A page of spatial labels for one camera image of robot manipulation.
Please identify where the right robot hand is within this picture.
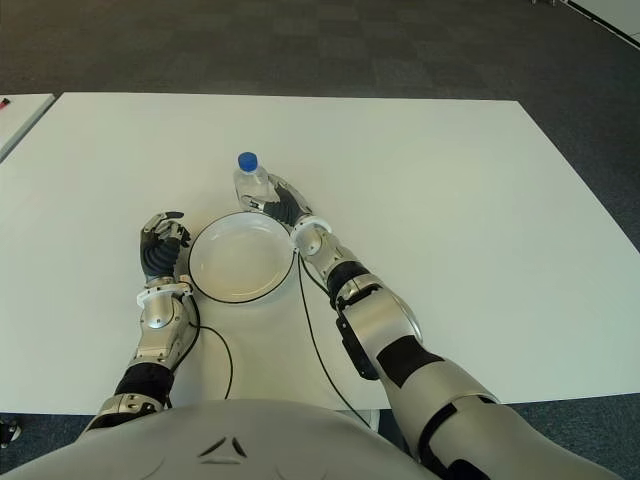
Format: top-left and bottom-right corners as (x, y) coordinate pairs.
(239, 172), (314, 231)

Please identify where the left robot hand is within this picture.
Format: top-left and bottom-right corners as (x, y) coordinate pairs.
(138, 210), (192, 285)

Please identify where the clear water bottle blue cap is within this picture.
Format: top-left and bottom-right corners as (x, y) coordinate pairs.
(233, 152), (274, 214)

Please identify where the white plate black rim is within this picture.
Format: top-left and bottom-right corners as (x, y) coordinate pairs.
(187, 211), (294, 303)

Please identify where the white side table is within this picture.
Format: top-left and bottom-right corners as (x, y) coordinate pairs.
(0, 92), (56, 161)

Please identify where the grey robot torso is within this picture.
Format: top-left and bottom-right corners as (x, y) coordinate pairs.
(0, 398), (436, 480)

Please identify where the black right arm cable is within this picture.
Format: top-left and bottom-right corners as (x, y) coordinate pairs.
(297, 252), (381, 431)

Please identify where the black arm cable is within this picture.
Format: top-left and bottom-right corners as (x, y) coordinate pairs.
(297, 252), (381, 431)
(164, 294), (234, 409)

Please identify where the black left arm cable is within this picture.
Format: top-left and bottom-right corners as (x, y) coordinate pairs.
(164, 294), (234, 409)

